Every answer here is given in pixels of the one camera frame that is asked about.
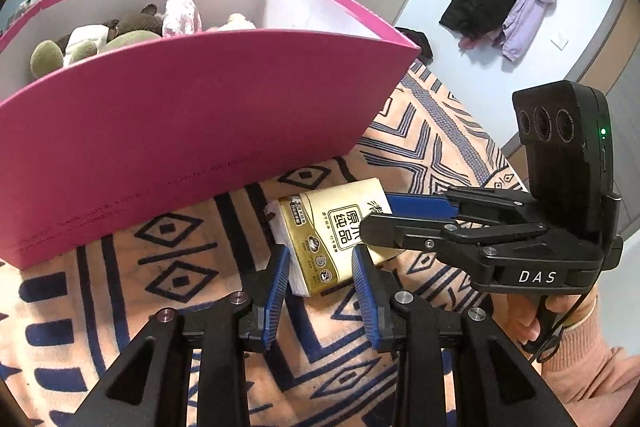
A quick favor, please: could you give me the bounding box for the brown plush animal white patch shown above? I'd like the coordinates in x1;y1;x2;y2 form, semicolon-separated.
55;4;166;58

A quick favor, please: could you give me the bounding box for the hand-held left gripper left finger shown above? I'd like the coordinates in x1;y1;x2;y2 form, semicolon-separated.
65;246;292;427

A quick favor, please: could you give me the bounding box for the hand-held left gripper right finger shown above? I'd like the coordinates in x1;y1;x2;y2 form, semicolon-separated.
351;244;576;427

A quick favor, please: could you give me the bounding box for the pink cardboard box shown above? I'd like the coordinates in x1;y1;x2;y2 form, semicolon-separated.
0;0;422;270

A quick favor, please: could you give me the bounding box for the green plush toy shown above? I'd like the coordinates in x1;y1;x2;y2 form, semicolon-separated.
29;29;162;81

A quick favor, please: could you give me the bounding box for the purple jacket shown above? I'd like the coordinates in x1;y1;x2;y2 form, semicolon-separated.
501;0;557;62

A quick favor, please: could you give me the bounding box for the person's right forearm pink sleeve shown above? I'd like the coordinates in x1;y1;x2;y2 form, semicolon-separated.
540;313;638;427

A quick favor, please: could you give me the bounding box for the pink garment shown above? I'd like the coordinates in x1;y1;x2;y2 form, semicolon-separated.
457;34;493;52

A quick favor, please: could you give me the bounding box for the pink plastic packet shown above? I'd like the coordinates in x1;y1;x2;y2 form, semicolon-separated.
162;0;204;39

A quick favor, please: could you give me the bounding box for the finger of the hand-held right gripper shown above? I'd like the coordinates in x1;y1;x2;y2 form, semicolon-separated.
385;187;539;220
359;213;549;254

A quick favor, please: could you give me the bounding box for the gold tissue pack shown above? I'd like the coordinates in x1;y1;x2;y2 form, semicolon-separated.
264;177;407;298

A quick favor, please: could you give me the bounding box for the cream plush bunny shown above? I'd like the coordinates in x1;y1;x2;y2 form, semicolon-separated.
210;13;259;32

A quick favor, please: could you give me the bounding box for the person's right hand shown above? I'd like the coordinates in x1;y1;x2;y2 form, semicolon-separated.
492;292;599;363

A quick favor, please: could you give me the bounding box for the dark bag pile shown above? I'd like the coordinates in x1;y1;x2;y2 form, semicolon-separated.
395;27;434;66

